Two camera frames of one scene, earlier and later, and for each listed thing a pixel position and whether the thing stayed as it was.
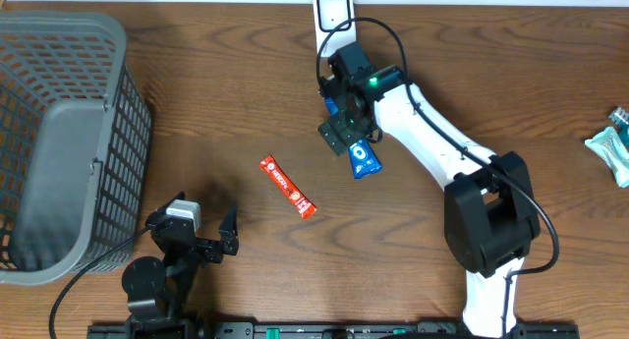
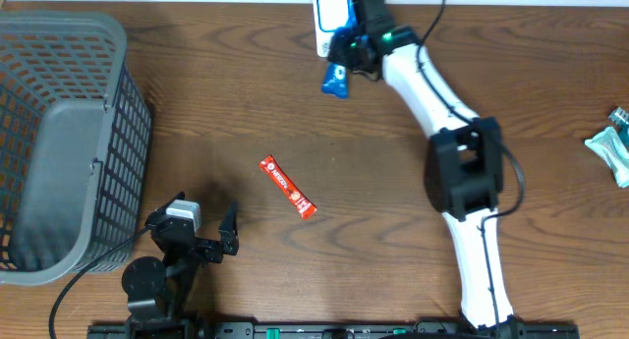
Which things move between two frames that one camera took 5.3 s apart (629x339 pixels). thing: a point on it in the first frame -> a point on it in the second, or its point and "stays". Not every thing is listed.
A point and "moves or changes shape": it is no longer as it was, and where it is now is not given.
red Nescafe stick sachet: x=298 y=200 stays
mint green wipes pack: x=606 y=143 stays
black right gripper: x=347 y=135 -> x=337 y=51
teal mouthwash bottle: x=620 y=118 stays
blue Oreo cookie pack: x=362 y=155 moves or changes shape
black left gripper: x=227 y=240 stays
